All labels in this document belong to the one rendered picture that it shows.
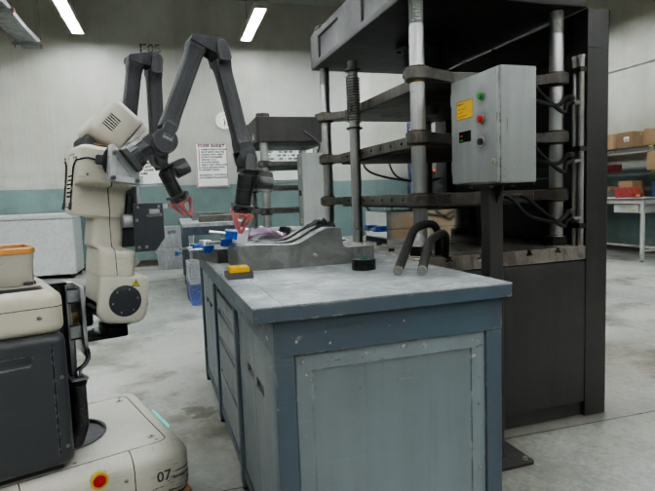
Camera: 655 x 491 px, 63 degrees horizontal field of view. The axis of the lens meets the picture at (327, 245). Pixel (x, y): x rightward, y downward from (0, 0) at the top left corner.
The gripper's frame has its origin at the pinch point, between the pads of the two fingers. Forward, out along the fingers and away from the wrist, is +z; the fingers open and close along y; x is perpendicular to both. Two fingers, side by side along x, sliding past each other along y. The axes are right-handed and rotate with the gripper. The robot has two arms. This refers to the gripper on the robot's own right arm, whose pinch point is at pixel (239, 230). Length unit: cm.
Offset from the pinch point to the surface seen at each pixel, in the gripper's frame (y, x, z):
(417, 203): 4, -70, -17
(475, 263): -2, -98, 4
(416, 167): 8, -69, -31
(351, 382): -72, -20, 24
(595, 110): 7, -149, -67
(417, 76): 10, -63, -65
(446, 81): 15, -79, -67
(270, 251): -8.8, -10.0, 5.1
